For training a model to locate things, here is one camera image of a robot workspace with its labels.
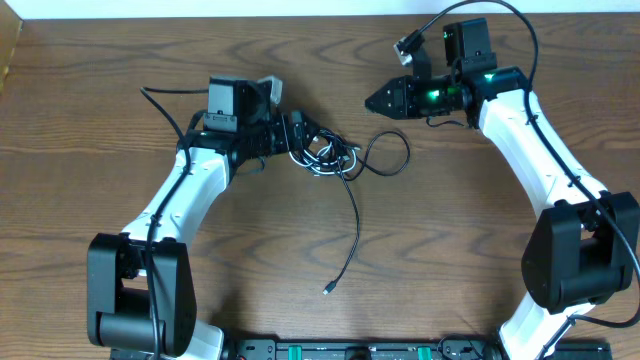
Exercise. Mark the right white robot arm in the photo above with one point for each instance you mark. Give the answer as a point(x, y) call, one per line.
point(582, 250)

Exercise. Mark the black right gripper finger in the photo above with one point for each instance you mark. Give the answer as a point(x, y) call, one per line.
point(386, 109)
point(390, 94)

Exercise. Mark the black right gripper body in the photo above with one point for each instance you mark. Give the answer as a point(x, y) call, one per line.
point(428, 96)

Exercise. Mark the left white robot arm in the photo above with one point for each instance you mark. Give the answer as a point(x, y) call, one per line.
point(140, 293)

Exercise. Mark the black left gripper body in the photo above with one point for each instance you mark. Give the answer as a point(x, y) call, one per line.
point(278, 135)

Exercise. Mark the cardboard box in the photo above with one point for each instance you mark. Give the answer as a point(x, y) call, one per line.
point(10, 29)

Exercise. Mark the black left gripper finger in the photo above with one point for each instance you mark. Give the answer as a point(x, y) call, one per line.
point(303, 124)
point(301, 140)

